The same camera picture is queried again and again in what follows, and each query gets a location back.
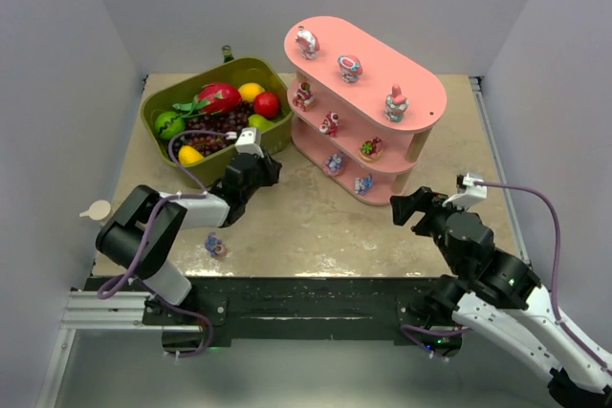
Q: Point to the red bear figurine toy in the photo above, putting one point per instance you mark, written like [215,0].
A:
[303,98]

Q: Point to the red apple toy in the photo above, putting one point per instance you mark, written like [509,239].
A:
[266,105]

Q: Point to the green pear toy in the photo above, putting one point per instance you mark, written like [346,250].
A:
[261,123]

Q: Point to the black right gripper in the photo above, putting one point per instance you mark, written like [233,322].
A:
[425,210]

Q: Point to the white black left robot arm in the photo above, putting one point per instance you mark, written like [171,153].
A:
[140,233]

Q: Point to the purple elephant figurine toy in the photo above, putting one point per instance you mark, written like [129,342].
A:
[214,246]

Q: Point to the red white figurine toy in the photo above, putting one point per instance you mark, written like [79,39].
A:
[330,124]

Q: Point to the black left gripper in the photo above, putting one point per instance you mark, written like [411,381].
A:
[261,169]

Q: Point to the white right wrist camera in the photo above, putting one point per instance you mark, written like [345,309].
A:
[470,192]

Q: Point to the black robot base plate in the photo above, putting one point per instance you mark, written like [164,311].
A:
[225,309]

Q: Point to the pink hat figurine toy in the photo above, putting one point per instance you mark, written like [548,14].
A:
[396,103]

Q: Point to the red dragon fruit toy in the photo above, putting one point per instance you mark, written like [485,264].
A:
[213,99]

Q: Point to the purple grape bunch toy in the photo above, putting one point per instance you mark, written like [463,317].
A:
[206,133]

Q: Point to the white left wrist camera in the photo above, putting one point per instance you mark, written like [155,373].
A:
[247,142]

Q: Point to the green glass bottle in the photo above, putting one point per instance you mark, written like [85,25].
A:
[227,53]

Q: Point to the green lime toy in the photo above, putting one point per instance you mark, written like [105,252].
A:
[168,124]

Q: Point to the aluminium frame rail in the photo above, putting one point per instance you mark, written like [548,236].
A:
[310,227]

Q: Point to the pink oval figurine toy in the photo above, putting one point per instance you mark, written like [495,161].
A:
[350,68]

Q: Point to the yellow lemon toy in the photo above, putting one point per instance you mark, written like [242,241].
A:
[188,155]

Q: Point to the blue purple bunny toy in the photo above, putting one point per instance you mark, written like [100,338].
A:
[362,185]

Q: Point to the purple bunny pink disc toy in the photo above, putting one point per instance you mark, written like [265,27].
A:
[334,165]

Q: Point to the pink three-tier shelf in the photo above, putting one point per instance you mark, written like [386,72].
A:
[361,105]

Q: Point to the pink white figurine toy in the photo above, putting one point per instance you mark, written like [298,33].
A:
[308,43]

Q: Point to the pink egg strawberry toy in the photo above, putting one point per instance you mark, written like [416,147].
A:
[372,149]

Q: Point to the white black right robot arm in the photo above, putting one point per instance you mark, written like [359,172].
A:
[497,295]

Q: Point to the green soap pump bottle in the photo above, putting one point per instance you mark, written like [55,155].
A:
[98,211]

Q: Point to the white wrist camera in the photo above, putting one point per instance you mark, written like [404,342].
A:
[470,192]
[247,142]

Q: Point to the olive green plastic basket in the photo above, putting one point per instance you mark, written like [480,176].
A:
[237,72]

